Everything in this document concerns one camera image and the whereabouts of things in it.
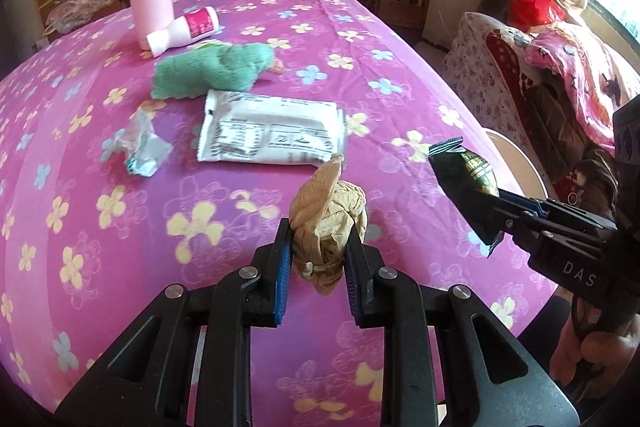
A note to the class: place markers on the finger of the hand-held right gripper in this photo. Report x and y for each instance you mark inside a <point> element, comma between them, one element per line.
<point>532,207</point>
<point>522,229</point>

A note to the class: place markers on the sofa with floral cover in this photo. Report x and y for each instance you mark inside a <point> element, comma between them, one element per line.
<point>475,57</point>

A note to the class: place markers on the dark brown cloth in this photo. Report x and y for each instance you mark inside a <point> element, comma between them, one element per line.
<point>555,127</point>

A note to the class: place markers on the green towel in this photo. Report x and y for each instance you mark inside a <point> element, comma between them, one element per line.
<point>210,69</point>

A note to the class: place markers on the white wet wipes packet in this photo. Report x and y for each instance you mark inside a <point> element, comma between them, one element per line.
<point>270,127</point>

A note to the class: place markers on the dark snack packet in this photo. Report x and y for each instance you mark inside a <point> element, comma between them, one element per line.
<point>465,192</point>

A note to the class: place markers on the red plastic bag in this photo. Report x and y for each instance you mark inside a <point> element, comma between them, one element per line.
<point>535,4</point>

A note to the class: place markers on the pink water bottle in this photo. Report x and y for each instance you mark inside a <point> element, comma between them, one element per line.
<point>150,2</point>

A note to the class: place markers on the white pink label medicine bottle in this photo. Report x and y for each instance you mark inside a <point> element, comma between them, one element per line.
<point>195,24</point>

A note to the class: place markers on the person's right hand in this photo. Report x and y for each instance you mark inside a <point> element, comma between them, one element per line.
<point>567,352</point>

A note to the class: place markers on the pile of plastic bags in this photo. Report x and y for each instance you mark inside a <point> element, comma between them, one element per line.
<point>80,2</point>

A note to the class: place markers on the pink printed blanket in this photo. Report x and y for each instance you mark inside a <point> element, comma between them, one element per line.
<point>580,67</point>

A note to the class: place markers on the pink flower print tablecloth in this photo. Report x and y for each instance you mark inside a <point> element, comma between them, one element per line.
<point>150,257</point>

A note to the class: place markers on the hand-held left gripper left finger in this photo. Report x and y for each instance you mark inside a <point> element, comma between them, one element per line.
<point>282,277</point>

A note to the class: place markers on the crumpled clear plastic wrapper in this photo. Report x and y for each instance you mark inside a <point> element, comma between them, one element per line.
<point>145,152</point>

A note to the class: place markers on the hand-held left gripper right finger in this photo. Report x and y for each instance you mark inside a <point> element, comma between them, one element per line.
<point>352,282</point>

